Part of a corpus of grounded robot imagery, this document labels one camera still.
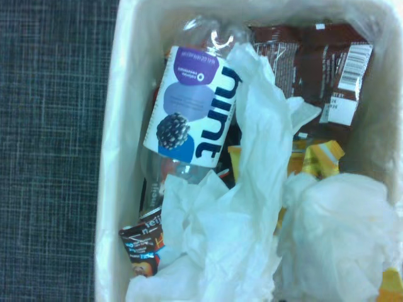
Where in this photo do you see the yellow snack wrapper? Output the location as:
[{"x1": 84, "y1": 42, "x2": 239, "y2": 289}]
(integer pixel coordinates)
[{"x1": 227, "y1": 140, "x2": 346, "y2": 189}]

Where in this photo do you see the large white discarded tissue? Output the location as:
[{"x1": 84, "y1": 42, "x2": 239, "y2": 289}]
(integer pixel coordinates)
[{"x1": 125, "y1": 42, "x2": 322, "y2": 302}]

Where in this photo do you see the empty hint water bottle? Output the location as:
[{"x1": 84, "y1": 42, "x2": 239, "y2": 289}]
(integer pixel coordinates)
[{"x1": 138, "y1": 14, "x2": 253, "y2": 189}]

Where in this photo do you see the white plastic trash bin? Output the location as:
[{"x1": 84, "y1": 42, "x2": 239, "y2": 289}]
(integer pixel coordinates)
[{"x1": 94, "y1": 0, "x2": 403, "y2": 302}]

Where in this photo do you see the dark meiji snack wrapper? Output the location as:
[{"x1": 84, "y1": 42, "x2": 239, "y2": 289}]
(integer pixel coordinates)
[{"x1": 118, "y1": 216, "x2": 167, "y2": 278}]

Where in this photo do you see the brown snack wrapper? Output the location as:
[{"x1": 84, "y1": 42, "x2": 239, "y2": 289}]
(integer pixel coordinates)
[{"x1": 248, "y1": 22, "x2": 375, "y2": 126}]

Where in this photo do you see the small yellow wrapper piece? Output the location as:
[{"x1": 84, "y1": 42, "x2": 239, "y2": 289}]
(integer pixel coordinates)
[{"x1": 379, "y1": 267, "x2": 403, "y2": 302}]

